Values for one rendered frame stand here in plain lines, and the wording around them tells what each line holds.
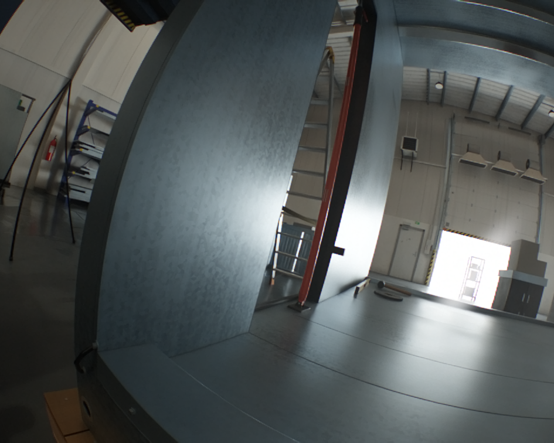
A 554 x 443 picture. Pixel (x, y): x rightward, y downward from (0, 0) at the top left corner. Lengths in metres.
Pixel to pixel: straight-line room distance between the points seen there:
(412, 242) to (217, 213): 10.50
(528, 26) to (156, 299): 3.32
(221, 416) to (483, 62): 3.59
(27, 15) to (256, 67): 7.42
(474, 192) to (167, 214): 11.46
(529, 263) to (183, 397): 5.30
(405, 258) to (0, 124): 12.18
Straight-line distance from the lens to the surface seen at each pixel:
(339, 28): 9.66
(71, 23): 7.77
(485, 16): 3.07
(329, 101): 2.38
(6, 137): 4.68
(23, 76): 7.18
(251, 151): 0.49
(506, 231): 11.80
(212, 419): 0.32
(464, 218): 11.21
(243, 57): 0.48
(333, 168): 0.99
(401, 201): 11.09
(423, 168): 11.55
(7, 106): 4.76
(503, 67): 3.60
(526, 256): 5.33
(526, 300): 5.33
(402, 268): 10.77
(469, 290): 9.43
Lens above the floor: 0.65
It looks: 2 degrees up
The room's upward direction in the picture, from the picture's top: 15 degrees clockwise
